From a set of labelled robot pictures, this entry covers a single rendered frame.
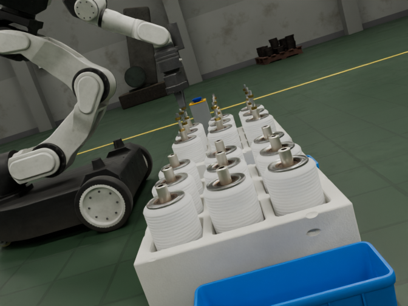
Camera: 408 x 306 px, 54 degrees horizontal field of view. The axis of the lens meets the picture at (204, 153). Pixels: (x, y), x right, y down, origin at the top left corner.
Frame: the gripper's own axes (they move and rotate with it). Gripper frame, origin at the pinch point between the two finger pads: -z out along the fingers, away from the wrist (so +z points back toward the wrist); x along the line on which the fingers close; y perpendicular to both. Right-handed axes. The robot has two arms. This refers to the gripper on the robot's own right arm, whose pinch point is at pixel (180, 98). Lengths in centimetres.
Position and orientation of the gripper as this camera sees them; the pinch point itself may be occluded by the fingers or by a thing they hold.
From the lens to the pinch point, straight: 148.9
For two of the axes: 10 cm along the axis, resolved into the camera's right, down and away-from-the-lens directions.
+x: -2.8, 3.1, -9.1
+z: -3.0, -9.3, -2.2
